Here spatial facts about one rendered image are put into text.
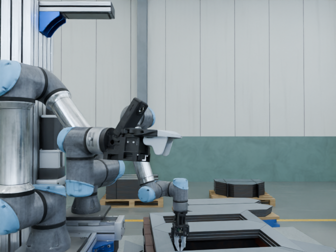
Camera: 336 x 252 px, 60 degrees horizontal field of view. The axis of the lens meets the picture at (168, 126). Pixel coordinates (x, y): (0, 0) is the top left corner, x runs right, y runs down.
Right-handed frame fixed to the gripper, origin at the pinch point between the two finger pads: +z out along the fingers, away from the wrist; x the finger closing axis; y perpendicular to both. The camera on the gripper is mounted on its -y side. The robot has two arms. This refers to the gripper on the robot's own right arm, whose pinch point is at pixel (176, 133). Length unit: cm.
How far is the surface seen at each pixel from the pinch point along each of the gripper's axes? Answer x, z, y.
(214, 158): -753, -209, -23
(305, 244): -135, 28, 49
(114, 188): -410, -304, 57
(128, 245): -105, -75, 60
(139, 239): -127, -81, 61
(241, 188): -527, -87, 42
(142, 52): -592, -378, -299
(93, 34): -555, -524, -355
